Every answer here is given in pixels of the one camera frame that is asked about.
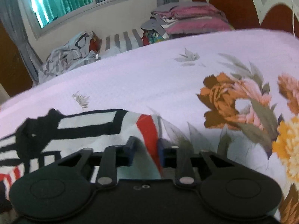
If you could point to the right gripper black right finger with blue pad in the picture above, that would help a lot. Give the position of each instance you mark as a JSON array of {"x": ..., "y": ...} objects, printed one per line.
[{"x": 179, "y": 159}]

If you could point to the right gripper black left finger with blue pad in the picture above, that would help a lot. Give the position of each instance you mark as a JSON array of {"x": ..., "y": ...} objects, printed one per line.
[{"x": 113, "y": 157}]

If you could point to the red black white striped shirt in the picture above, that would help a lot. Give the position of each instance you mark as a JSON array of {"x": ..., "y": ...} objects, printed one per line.
[{"x": 39, "y": 142}]

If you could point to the crumpled grey white clothes pile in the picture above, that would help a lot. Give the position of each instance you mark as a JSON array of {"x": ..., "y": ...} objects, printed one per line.
[{"x": 80, "y": 50}]

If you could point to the folded pink grey clothes stack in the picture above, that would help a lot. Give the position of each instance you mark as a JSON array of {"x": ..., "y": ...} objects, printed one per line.
[{"x": 181, "y": 19}]

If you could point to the pink floral bed sheet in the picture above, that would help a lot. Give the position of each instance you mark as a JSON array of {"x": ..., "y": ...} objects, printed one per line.
[{"x": 229, "y": 97}]

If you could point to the grey white striped cloth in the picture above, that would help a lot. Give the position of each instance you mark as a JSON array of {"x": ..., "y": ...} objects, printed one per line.
[{"x": 121, "y": 42}]

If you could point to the brown wooden door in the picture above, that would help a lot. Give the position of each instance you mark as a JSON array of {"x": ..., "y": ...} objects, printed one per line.
[{"x": 14, "y": 75}]

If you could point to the grey left curtain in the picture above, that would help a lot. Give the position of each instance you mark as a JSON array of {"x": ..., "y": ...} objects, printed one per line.
[{"x": 12, "y": 21}]

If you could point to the white red arched headboard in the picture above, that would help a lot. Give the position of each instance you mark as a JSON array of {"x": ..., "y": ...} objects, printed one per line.
[{"x": 266, "y": 14}]

